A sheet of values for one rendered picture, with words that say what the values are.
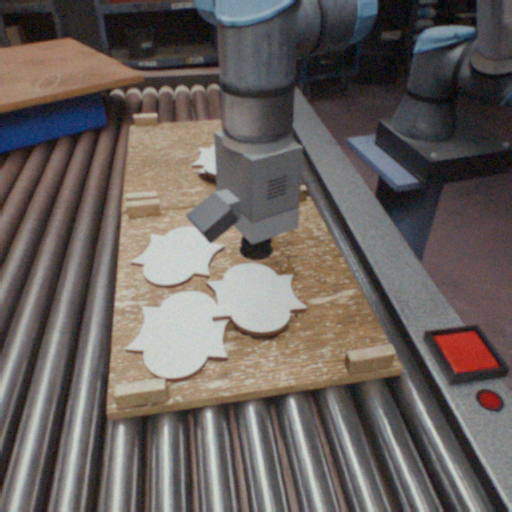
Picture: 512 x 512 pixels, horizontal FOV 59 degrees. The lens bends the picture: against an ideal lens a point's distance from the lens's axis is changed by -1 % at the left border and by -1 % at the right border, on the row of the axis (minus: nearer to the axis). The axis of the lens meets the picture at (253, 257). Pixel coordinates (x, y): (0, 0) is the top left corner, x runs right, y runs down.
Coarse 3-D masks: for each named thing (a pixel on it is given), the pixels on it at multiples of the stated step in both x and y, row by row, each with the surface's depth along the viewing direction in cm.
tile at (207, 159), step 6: (204, 150) 94; (210, 150) 94; (204, 156) 92; (210, 156) 92; (198, 162) 90; (204, 162) 90; (210, 162) 90; (204, 168) 88; (210, 168) 88; (210, 174) 87
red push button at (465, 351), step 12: (444, 336) 59; (456, 336) 59; (468, 336) 59; (444, 348) 58; (456, 348) 58; (468, 348) 58; (480, 348) 58; (456, 360) 56; (468, 360) 56; (480, 360) 56; (492, 360) 56; (456, 372) 55
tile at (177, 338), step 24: (144, 312) 61; (168, 312) 61; (192, 312) 61; (144, 336) 57; (168, 336) 57; (192, 336) 57; (216, 336) 57; (144, 360) 54; (168, 360) 54; (192, 360) 54
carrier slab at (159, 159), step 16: (144, 128) 112; (160, 128) 112; (176, 128) 112; (192, 128) 112; (208, 128) 112; (128, 144) 105; (144, 144) 104; (160, 144) 104; (176, 144) 104; (192, 144) 104; (208, 144) 104; (128, 160) 98; (144, 160) 98; (160, 160) 98; (176, 160) 98; (192, 160) 98; (128, 176) 92; (144, 176) 92; (160, 176) 92; (176, 176) 92; (192, 176) 92; (128, 192) 87; (160, 192) 87; (176, 192) 87; (192, 192) 87; (208, 192) 87; (176, 208) 83
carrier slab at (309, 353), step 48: (144, 240) 75; (288, 240) 75; (144, 288) 66; (192, 288) 66; (336, 288) 66; (240, 336) 59; (288, 336) 59; (336, 336) 59; (384, 336) 58; (192, 384) 53; (240, 384) 53; (288, 384) 53; (336, 384) 54
